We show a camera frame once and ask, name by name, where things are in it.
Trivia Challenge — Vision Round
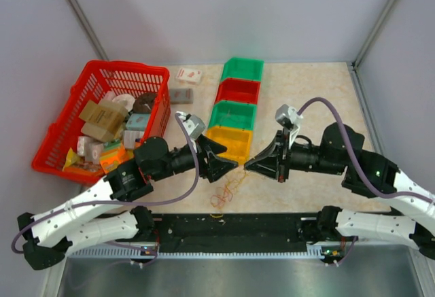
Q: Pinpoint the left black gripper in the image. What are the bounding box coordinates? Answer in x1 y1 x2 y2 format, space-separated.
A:
152 135 238 182

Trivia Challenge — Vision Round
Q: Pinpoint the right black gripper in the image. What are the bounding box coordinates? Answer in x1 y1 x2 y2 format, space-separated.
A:
244 128 345 184

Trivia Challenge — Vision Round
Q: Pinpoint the yellow orange wire bundle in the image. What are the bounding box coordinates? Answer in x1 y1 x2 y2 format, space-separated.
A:
209 167 249 209

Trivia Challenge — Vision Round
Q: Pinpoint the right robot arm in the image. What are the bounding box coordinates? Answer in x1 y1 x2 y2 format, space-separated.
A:
244 123 434 259

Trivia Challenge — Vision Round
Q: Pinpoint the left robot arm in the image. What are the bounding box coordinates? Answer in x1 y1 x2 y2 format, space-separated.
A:
17 135 238 270

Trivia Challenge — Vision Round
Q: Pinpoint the yellow plastic bin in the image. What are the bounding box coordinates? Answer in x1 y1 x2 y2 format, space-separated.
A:
206 126 253 165

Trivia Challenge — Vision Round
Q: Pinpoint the near green plastic bin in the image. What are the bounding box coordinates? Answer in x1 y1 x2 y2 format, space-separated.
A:
208 101 257 130

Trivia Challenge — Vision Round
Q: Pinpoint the green plastic bin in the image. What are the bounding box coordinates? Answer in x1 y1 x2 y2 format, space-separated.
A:
220 57 264 82
208 101 257 130

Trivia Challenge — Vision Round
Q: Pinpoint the red plastic bin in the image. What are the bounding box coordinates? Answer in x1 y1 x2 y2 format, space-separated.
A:
215 77 260 105

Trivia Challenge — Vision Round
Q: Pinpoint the grey snack packet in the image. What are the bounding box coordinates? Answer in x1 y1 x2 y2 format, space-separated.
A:
169 88 194 105

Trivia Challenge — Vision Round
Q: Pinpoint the white red snack packet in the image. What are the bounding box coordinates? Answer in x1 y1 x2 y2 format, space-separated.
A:
175 67 203 85

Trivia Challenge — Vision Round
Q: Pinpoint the teal snack box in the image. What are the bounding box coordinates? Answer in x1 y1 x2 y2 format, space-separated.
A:
126 113 150 131

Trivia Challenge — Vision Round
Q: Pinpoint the chocolate donut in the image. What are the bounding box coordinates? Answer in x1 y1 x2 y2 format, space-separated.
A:
133 92 157 114

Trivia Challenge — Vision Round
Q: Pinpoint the far green plastic bin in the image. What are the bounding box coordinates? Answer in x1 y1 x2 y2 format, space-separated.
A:
220 57 264 82

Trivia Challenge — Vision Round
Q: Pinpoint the orange juice carton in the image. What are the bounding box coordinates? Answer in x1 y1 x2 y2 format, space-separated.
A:
99 144 133 174

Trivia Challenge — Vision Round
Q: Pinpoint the brown cardboard box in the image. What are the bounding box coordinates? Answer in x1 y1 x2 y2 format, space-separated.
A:
79 99 128 143

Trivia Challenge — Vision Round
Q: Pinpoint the yellow snack bag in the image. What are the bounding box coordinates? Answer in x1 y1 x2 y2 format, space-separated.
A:
62 148 81 171

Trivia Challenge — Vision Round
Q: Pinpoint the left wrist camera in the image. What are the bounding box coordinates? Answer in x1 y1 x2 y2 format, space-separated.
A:
176 111 205 140

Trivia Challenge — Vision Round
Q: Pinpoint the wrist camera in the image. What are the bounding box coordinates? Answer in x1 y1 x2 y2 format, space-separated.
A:
176 111 205 140
275 104 303 143

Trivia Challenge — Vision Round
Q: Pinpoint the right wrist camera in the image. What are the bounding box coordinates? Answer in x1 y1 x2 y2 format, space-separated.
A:
275 104 303 143

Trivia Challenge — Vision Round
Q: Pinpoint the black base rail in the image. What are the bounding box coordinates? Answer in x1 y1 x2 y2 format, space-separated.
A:
111 211 344 254

